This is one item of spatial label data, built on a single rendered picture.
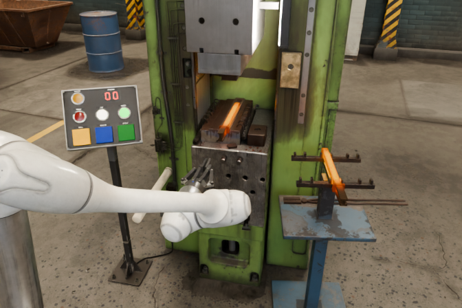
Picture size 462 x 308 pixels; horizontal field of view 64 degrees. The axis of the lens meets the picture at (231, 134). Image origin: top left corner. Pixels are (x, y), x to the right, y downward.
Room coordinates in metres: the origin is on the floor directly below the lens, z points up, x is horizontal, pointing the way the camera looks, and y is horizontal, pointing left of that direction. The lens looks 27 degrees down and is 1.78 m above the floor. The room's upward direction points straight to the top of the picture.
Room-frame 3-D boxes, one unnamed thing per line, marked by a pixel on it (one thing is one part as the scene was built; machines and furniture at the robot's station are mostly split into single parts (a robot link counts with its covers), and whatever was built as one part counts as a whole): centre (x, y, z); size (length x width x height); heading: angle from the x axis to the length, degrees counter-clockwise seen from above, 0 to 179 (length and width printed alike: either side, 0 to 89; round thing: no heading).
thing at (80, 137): (1.51, 0.69, 1.01); 0.07 x 0.05 x 0.07; 103
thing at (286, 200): (1.46, -0.56, 0.68); 0.60 x 0.04 x 0.01; 89
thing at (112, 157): (1.66, 0.61, 0.54); 0.04 x 0.04 x 1.08; 78
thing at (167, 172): (1.61, 0.41, 0.62); 0.44 x 0.05 x 0.05; 168
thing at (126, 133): (1.56, 0.49, 1.01); 0.07 x 0.05 x 0.07; 103
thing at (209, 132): (1.83, 0.01, 0.96); 0.42 x 0.20 x 0.09; 168
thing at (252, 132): (1.65, -0.13, 0.95); 0.12 x 0.08 x 0.06; 168
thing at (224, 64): (1.83, 0.01, 1.32); 0.42 x 0.20 x 0.10; 168
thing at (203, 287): (1.58, 0.07, 0.01); 0.58 x 0.39 x 0.01; 78
